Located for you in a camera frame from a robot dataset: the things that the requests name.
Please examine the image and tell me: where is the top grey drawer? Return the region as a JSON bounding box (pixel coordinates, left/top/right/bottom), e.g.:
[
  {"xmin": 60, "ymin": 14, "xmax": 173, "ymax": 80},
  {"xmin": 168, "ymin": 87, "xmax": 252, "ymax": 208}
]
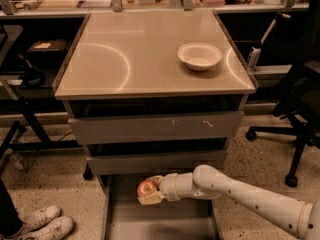
[{"xmin": 69, "ymin": 111, "xmax": 243, "ymax": 144}]

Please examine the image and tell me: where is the bottom grey drawer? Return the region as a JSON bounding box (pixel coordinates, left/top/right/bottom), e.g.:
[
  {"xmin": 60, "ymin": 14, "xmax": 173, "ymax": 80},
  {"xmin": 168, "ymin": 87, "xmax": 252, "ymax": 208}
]
[{"xmin": 101, "ymin": 175, "xmax": 224, "ymax": 240}]

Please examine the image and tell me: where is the red apple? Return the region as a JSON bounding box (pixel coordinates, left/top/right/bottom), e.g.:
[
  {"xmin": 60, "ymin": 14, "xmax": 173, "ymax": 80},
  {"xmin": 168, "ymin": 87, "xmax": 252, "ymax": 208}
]
[{"xmin": 137, "ymin": 180, "xmax": 157, "ymax": 197}]

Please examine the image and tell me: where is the grey drawer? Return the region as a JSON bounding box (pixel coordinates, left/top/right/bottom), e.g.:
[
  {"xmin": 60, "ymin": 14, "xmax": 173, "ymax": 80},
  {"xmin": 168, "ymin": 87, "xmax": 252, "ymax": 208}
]
[
  {"xmin": 87, "ymin": 150, "xmax": 227, "ymax": 175},
  {"xmin": 101, "ymin": 175, "xmax": 224, "ymax": 240},
  {"xmin": 69, "ymin": 111, "xmax": 243, "ymax": 144}
]

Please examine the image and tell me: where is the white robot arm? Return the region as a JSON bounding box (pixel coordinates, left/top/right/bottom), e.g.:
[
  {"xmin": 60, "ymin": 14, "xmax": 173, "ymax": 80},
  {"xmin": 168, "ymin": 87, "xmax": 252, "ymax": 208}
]
[{"xmin": 137, "ymin": 165, "xmax": 320, "ymax": 240}]

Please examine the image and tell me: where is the black desk frame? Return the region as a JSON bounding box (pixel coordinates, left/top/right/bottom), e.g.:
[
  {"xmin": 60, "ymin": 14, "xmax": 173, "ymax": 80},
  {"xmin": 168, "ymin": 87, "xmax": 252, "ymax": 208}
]
[{"xmin": 0, "ymin": 73, "xmax": 83, "ymax": 158}]

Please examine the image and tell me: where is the grey drawer cabinet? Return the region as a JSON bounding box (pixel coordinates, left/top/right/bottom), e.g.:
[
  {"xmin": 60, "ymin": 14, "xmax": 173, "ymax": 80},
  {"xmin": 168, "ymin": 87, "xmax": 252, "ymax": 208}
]
[{"xmin": 51, "ymin": 9, "xmax": 259, "ymax": 240}]

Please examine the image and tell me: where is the upper white sneaker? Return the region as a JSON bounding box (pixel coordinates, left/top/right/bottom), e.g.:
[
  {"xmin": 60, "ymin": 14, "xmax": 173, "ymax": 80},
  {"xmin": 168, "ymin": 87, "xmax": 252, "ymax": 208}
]
[{"xmin": 22, "ymin": 205, "xmax": 61, "ymax": 233}]

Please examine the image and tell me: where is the white sneaker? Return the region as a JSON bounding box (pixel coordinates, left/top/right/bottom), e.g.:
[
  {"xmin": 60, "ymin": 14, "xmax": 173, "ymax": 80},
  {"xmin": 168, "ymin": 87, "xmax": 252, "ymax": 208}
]
[
  {"xmin": 22, "ymin": 205, "xmax": 61, "ymax": 233},
  {"xmin": 15, "ymin": 216, "xmax": 74, "ymax": 240}
]

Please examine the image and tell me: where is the black office chair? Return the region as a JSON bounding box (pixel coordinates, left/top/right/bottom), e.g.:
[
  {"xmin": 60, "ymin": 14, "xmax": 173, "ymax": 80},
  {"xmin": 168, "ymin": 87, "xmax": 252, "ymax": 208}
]
[{"xmin": 246, "ymin": 0, "xmax": 320, "ymax": 187}]

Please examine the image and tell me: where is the black trouser leg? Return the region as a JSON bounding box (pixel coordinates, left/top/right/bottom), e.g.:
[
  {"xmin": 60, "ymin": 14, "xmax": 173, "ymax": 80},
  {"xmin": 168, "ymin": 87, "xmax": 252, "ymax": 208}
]
[{"xmin": 0, "ymin": 180, "xmax": 23, "ymax": 238}]

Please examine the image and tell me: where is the white paper bowl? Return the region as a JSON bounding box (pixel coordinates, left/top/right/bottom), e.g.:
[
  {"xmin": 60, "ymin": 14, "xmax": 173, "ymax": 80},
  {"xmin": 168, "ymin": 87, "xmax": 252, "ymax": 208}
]
[{"xmin": 177, "ymin": 43, "xmax": 222, "ymax": 72}]

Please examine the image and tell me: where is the lower white sneaker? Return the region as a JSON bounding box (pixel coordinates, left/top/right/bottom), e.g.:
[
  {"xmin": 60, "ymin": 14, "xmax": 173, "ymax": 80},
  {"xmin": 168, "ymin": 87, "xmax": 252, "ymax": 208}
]
[{"xmin": 15, "ymin": 216, "xmax": 74, "ymax": 240}]

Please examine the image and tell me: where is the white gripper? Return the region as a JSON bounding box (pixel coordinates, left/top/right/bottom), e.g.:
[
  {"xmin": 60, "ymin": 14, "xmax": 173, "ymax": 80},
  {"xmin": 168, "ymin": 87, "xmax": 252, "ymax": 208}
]
[{"xmin": 138, "ymin": 174, "xmax": 178, "ymax": 205}]

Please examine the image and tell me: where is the white handheld vacuum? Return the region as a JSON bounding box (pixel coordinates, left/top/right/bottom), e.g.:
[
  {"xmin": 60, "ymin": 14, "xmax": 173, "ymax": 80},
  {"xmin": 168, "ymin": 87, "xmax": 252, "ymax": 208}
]
[{"xmin": 247, "ymin": 12, "xmax": 291, "ymax": 71}]

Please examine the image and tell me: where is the middle grey drawer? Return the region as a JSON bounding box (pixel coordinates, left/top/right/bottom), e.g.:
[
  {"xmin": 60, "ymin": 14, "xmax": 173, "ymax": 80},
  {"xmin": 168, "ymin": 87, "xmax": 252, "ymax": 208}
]
[{"xmin": 87, "ymin": 150, "xmax": 227, "ymax": 175}]

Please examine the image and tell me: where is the black handheld device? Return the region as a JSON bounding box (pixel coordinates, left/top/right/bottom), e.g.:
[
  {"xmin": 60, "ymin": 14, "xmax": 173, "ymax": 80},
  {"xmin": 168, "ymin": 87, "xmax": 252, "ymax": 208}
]
[{"xmin": 17, "ymin": 53, "xmax": 46, "ymax": 87}]

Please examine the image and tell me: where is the plastic bottle on floor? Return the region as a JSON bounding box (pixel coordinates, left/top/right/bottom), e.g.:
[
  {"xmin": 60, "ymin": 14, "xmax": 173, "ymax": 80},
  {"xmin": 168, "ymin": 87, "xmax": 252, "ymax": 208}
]
[{"xmin": 10, "ymin": 153, "xmax": 27, "ymax": 170}]

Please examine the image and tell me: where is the black box with label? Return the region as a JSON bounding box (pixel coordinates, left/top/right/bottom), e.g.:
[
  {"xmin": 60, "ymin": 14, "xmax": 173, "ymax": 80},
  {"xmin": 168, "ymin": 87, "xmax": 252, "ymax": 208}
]
[{"xmin": 27, "ymin": 39, "xmax": 70, "ymax": 69}]

